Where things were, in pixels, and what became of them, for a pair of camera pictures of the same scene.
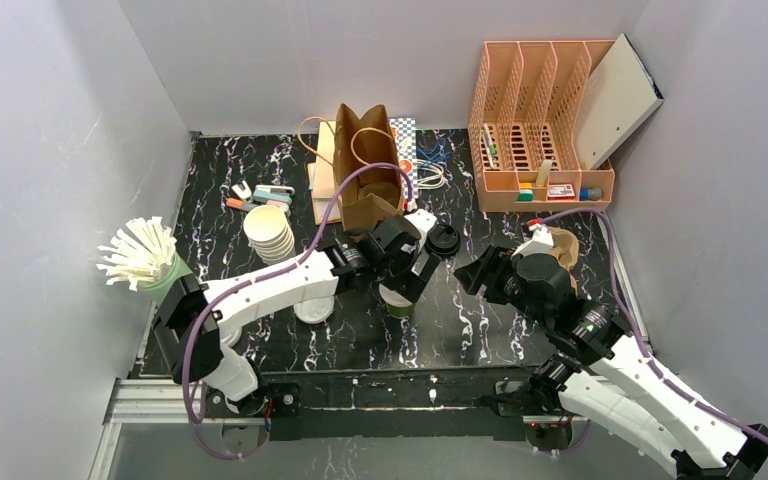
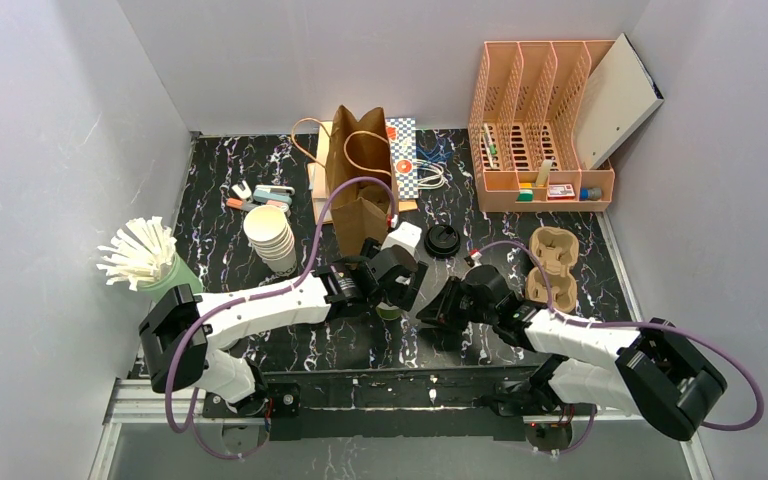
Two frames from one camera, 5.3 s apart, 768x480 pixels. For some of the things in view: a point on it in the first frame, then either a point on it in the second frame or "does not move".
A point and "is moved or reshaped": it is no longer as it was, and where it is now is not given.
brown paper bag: (357, 143) is moved or reshaped
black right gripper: (490, 275) to (442, 307)
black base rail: (387, 405) does not move
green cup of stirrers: (144, 254) does not move
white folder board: (617, 96) does not move
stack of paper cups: (269, 233) does not move
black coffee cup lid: (443, 240) does not move
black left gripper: (408, 266) to (402, 291)
